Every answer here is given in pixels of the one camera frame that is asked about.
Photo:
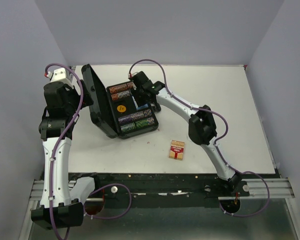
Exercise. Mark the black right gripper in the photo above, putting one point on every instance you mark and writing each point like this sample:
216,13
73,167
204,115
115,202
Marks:
134,92

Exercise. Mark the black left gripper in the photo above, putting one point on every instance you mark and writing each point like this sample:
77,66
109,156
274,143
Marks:
87,100

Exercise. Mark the blue playing card deck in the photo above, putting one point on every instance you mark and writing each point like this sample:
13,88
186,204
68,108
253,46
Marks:
139,107

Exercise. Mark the black poker chip case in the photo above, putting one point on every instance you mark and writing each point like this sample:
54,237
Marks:
115,110

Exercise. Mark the brown white poker chip stack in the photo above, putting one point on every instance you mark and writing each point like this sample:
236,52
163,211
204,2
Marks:
120,95

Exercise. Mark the orange big blind button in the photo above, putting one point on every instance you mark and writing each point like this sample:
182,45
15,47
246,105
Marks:
121,108

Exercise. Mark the red playing card deck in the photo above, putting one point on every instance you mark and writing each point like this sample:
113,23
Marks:
176,150

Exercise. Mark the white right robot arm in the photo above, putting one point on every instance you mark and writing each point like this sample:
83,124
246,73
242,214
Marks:
202,128

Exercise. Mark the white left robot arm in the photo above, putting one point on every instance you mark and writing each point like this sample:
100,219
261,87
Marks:
60,206

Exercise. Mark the purple chip row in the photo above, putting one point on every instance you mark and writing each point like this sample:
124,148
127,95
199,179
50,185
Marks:
135,116

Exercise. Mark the green blue chip row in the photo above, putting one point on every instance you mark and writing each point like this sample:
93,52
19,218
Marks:
140,124

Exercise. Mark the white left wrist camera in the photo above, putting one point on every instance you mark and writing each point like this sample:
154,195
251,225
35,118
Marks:
60,75

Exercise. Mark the black mounting rail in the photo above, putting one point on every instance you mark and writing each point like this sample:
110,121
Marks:
161,190

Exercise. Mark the aluminium frame rail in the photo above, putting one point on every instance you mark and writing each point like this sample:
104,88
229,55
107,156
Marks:
278,188

